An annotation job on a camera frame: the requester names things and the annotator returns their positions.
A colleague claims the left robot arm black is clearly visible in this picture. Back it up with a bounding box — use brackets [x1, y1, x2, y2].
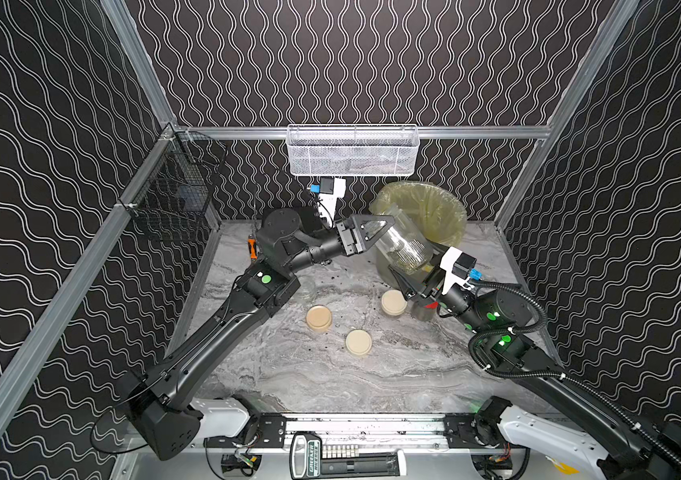
[116, 208, 396, 461]

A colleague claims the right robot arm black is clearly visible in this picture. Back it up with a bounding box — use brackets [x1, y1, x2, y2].
[389, 254, 681, 479]

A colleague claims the trash bin with yellow bag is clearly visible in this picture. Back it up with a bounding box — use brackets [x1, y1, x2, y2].
[370, 181, 468, 287]

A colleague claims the jar with cream lid front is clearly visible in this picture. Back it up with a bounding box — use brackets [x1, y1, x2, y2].
[376, 204, 434, 274]

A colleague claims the orange handled wrench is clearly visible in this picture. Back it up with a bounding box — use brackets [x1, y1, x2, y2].
[248, 235, 258, 261]

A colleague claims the tan jar lid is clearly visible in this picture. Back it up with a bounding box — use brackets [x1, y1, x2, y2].
[306, 305, 332, 333]

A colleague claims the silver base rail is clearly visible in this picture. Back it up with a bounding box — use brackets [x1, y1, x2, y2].
[123, 412, 558, 452]

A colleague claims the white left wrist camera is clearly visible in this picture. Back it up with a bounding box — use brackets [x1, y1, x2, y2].
[310, 177, 347, 227]

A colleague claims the white wire mesh basket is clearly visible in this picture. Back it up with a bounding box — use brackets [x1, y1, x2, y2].
[286, 124, 421, 177]

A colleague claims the yellow tape roll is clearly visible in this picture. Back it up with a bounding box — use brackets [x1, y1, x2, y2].
[547, 456, 580, 475]

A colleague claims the jar with cream lid back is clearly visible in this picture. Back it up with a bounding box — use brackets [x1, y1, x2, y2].
[381, 289, 408, 317]

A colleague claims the cream jar lid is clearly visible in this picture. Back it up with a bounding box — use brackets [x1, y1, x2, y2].
[345, 329, 373, 357]

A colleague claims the jar with cream lid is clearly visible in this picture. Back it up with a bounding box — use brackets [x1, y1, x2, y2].
[376, 204, 434, 274]
[381, 289, 408, 317]

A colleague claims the jar with red lid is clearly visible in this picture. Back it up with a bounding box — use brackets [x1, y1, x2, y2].
[411, 299, 440, 322]

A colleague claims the black wire basket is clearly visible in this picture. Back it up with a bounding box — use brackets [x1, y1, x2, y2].
[120, 124, 216, 244]

